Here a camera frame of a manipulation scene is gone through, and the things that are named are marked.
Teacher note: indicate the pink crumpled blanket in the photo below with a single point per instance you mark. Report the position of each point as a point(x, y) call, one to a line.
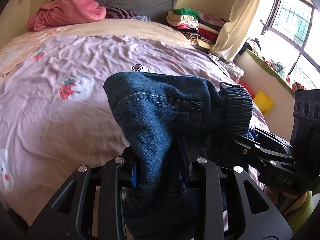
point(65, 12)

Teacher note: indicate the blue denim pants with lace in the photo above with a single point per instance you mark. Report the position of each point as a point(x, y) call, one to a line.
point(153, 111)

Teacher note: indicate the cream curtain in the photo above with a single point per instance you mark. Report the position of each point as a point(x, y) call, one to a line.
point(233, 34)

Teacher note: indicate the purple striped pillow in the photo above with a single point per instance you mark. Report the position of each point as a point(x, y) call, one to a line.
point(116, 13)

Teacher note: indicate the window with dark frame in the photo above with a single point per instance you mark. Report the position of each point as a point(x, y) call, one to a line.
point(291, 31)

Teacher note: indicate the stack of folded clothes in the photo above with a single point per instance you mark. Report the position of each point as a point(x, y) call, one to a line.
point(199, 29)

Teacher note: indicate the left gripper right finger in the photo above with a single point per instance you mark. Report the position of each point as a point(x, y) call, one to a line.
point(189, 153)

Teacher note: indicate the pink floral quilt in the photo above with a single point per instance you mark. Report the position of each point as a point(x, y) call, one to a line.
point(20, 47)

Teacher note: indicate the lilac patterned bed sheet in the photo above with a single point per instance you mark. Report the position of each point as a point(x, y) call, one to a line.
point(55, 114)

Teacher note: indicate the white cloth by curtain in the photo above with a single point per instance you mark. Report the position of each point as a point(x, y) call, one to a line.
point(229, 68)

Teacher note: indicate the clothes on window sill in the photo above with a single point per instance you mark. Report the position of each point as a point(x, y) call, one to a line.
point(256, 48)

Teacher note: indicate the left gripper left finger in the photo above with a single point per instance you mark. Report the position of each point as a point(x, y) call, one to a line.
point(134, 162)

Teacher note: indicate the red plastic bag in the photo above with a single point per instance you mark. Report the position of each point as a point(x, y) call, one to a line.
point(246, 87)

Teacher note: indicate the cream wardrobe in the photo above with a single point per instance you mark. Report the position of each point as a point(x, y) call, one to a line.
point(13, 20)

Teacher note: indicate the yellow paper bag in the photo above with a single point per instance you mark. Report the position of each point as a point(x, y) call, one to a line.
point(264, 103)

